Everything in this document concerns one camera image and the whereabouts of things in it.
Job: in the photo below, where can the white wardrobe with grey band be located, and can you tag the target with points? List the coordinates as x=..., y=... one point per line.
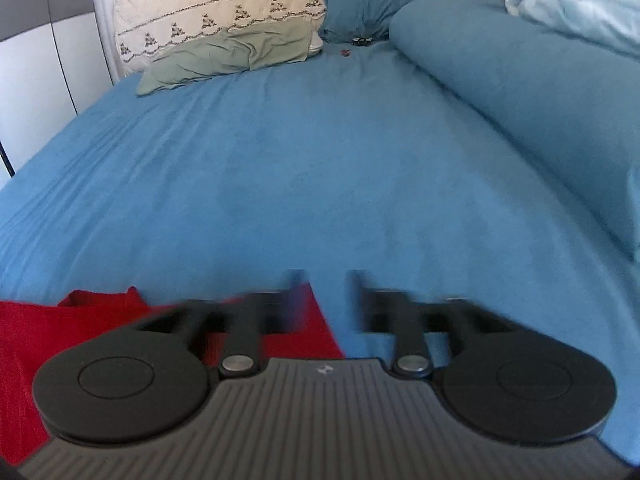
x=53, y=67

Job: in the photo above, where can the dark teal pillow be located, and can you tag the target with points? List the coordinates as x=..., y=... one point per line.
x=348, y=20

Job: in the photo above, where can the small dark hair clip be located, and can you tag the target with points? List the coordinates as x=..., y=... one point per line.
x=361, y=42

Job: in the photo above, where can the green pillow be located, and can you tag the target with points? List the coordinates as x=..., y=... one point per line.
x=230, y=52

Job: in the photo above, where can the light blue blanket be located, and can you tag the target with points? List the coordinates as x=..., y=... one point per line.
x=610, y=23

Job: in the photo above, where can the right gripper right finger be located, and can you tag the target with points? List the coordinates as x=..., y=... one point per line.
x=496, y=375

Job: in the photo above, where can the red long-sleeve shirt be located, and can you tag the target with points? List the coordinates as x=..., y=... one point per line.
x=31, y=334

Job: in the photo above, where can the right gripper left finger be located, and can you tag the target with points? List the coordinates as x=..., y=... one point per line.
x=146, y=378

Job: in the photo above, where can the blue bed sheet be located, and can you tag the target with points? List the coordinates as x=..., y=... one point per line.
x=353, y=160

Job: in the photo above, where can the teal folded duvet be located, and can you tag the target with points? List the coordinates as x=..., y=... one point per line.
x=572, y=104

